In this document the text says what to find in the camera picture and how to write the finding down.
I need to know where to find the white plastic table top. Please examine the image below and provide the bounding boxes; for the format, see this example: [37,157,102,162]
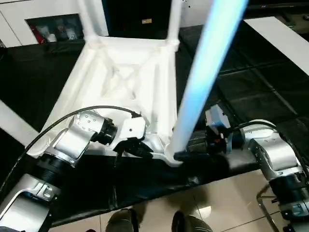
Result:
[27,36,185,168]

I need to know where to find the white plastic table leg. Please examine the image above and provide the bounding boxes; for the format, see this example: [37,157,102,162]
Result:
[166,0,250,163]
[76,0,101,45]
[0,100,40,146]
[165,0,184,47]

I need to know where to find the dark right robot foot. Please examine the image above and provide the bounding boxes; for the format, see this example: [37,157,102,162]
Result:
[171,211,214,232]

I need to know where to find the black work mat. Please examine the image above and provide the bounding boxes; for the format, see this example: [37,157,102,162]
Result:
[0,19,309,228]

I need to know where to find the white flat sheet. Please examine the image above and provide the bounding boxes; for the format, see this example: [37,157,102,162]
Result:
[245,16,309,76]

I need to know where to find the black cabinet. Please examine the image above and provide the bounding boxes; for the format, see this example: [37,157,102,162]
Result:
[101,0,175,40]

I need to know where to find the small bottles on shelf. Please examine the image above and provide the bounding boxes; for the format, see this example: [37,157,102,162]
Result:
[27,16,85,44]

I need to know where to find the white cabinet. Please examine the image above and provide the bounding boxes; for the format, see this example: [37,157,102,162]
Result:
[0,0,110,47]

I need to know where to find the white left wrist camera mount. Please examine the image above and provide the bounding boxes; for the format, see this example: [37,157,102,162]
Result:
[113,115,147,153]

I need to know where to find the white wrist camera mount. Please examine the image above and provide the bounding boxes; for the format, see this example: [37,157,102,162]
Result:
[205,103,233,142]
[113,115,147,153]

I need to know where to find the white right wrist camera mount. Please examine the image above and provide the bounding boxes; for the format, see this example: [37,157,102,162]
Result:
[205,103,233,142]

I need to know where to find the chrome tube frame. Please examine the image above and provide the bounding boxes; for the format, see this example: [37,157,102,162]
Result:
[256,184,286,232]

